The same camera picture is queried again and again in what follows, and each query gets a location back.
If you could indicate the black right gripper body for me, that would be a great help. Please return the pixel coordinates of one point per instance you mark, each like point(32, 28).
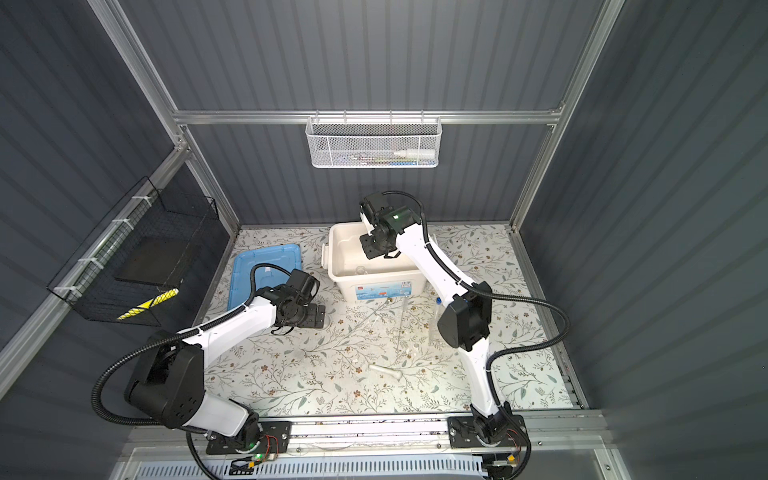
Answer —
point(372, 247)

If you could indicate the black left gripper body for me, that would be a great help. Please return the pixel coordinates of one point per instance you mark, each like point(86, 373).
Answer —
point(307, 316)

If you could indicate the white plastic storage bin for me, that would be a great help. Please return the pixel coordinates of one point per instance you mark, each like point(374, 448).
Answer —
point(361, 279)

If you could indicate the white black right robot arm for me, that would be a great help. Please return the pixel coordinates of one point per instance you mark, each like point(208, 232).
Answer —
point(464, 324)

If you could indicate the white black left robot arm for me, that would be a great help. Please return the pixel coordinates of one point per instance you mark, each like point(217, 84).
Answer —
point(168, 381)

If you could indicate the blue plastic bin lid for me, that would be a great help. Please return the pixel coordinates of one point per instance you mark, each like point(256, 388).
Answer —
point(282, 259)

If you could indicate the white tube in basket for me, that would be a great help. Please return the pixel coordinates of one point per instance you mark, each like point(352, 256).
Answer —
point(417, 155)

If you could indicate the clear plastic test tube rack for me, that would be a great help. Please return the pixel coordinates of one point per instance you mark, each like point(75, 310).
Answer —
point(426, 337)

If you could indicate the yellow black striped tape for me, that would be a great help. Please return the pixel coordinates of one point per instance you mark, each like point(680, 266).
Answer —
point(148, 305)

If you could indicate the white wire mesh basket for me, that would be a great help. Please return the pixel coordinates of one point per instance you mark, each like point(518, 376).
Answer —
point(369, 145)

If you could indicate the black wire wall basket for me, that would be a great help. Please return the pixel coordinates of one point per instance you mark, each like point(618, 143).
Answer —
point(164, 239)

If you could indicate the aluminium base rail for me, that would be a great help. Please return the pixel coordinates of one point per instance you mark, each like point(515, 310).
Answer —
point(557, 444)

